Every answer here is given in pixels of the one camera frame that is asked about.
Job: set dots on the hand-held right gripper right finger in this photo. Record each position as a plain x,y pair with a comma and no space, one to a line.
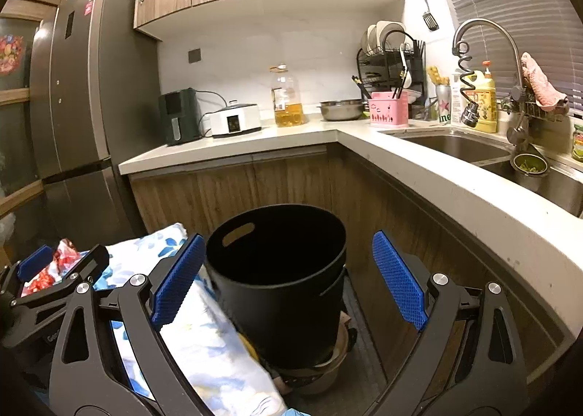
398,281

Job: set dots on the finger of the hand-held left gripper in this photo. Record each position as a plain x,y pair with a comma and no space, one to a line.
91,261
35,260

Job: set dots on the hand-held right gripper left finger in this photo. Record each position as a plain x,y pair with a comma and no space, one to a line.
175,281

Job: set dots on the red and white snack wrapper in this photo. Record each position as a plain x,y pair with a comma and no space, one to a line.
63,259

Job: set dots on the black plastic bin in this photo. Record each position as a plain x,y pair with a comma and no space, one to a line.
282,288

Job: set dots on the blue floral cloth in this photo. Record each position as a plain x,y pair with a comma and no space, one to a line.
214,352

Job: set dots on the white bowl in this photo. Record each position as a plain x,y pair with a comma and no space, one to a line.
319,377

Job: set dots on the wooden glass door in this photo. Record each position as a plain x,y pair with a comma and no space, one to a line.
18,124

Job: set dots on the stainless steel sink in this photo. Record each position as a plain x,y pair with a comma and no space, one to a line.
460,147

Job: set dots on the grey refrigerator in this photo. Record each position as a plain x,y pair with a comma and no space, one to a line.
91,102

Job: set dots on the dark green air fryer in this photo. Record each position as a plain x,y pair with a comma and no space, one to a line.
177,117

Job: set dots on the pink utensil holder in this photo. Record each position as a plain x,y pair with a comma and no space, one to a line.
387,111

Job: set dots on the white electric cooker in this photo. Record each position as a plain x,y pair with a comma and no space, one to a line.
234,120

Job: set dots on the steel sink strainer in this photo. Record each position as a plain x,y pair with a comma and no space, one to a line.
530,165

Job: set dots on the stainless steel bowl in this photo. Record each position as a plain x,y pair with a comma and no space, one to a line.
341,110

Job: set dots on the red white can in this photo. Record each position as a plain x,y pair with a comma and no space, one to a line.
443,106

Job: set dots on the yellow dish soap bottle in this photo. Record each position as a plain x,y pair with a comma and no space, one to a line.
487,102

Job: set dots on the clear cooking oil bottle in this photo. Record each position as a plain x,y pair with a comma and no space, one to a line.
288,111

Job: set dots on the white slim bottle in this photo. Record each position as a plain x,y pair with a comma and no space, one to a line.
456,83

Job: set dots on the white ladle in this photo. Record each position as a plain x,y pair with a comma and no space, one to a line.
406,74

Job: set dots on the colourful flower sticker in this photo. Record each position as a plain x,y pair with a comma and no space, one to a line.
10,54

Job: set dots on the yellow scrubber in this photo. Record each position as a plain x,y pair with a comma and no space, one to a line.
435,75

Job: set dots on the black dish rack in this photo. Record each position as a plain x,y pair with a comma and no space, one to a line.
378,65

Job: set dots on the white plate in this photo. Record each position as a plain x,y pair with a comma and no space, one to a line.
391,29
368,40

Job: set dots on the pink dishcloth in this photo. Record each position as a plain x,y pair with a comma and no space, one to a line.
542,83

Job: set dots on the hanging slotted spatula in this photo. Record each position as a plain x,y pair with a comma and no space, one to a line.
430,20

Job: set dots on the steel kitchen faucet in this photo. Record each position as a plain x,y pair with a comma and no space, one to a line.
483,23

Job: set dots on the grey window blinds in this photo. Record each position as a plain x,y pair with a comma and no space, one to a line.
514,1

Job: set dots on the dark wall outlet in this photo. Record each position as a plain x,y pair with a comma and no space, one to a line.
195,56

